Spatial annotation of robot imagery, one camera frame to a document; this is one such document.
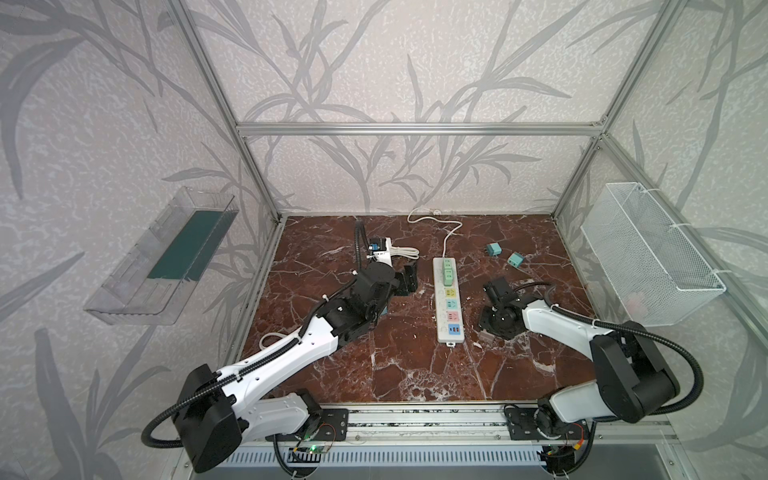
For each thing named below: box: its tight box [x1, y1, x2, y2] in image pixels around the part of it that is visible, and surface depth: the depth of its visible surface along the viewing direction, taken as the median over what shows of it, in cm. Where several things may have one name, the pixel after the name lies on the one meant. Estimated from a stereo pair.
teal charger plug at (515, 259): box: [507, 252, 525, 268], surface depth 107 cm
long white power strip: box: [433, 257, 464, 347], surface depth 93 cm
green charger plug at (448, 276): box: [443, 268, 454, 287], surface depth 98 cm
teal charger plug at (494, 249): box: [487, 242, 502, 257], surface depth 110 cm
